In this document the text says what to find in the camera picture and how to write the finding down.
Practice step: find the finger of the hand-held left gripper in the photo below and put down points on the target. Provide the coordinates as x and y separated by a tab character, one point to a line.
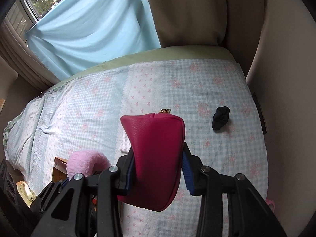
47	195

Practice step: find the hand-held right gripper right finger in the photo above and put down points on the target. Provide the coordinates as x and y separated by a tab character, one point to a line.
188	175

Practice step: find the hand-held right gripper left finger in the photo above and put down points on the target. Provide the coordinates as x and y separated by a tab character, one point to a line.
126	177

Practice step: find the magenta leather pouch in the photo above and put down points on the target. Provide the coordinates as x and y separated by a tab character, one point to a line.
155	153

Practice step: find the pink fluffy scrunchie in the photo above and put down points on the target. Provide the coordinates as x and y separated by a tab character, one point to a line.
84	161

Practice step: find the yellow cloth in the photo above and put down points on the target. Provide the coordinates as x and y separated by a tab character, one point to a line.
24	190

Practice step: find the cardboard box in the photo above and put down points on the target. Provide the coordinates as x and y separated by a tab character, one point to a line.
59	169

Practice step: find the black sock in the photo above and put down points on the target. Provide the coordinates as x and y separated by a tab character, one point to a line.
220	118

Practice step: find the checked floral bed blanket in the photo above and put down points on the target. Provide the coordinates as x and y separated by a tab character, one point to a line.
172	91

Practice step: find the pink plastic item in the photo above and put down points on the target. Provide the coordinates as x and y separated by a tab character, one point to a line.
271	204

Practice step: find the light green bed sheet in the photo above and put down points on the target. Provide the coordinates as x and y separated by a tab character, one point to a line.
148	54

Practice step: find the beige pleated curtain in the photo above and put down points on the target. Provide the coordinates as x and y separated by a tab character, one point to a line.
19	54

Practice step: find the light blue curtain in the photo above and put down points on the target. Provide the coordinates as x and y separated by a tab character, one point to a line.
98	29

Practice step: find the beige headboard cushion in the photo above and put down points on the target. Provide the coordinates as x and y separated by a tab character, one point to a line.
185	12

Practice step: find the tan headboard panel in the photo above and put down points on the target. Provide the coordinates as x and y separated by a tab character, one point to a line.
243	17

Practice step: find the window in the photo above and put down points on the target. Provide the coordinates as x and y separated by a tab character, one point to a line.
23	14

